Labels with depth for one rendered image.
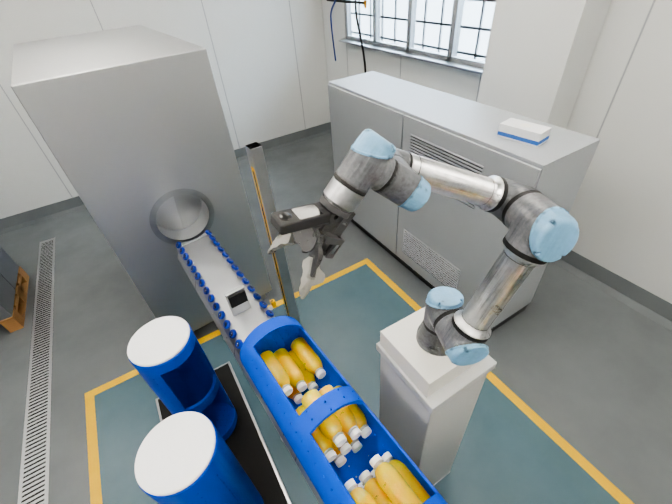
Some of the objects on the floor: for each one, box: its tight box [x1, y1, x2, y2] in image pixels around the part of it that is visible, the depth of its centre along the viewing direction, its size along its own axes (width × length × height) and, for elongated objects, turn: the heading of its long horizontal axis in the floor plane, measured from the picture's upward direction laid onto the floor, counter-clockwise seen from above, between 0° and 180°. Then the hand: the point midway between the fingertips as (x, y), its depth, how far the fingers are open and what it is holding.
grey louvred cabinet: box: [328, 71, 600, 332], centre depth 306 cm, size 54×215×145 cm, turn 36°
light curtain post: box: [245, 142, 301, 325], centre depth 216 cm, size 6×6×170 cm
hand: (281, 275), depth 77 cm, fingers open, 14 cm apart
